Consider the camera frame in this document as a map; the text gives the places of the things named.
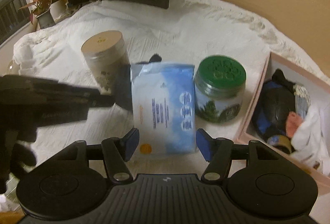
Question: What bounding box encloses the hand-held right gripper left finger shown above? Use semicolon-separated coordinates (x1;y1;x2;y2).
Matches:
55;128;141;182

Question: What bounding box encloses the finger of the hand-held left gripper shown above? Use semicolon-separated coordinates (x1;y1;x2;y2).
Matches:
64;93;115;111
23;78;101;97

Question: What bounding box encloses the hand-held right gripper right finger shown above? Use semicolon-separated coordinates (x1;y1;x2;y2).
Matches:
196;129;275;183

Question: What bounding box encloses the dark cloth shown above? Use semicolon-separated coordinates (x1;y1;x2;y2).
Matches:
113;53;162;111

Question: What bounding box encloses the blue tissue packet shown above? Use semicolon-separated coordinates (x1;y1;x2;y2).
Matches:
130;60;198;155

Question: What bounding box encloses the pink cardboard box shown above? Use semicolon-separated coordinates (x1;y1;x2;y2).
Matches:
236;51;330;183

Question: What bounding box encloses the black and blue mouse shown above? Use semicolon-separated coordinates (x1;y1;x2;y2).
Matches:
254;69;297;137

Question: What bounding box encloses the white glove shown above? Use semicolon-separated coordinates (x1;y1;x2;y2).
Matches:
291;103;330;170

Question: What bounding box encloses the cream floral jar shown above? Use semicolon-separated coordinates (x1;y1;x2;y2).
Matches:
81;30;131;93

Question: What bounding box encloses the green lid glass jar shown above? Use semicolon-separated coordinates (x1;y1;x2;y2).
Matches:
194;55;246;124

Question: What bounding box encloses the grey plant pot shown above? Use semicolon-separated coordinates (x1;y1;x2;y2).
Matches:
36;9;56;30

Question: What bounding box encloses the white plant pot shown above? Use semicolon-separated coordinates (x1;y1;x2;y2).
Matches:
50;0;69;17

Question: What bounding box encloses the pink leaf plant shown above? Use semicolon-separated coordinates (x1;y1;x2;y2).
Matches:
18;0;52;25

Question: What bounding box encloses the pink cloth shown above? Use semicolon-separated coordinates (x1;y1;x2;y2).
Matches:
285;112;306;137

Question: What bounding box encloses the dark window railing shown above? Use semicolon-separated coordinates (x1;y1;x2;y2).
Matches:
0;0;26;41

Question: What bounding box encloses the white fringed blanket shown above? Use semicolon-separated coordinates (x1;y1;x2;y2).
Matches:
0;0;330;224

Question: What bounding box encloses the striped sock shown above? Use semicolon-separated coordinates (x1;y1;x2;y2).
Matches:
292;83;314;116

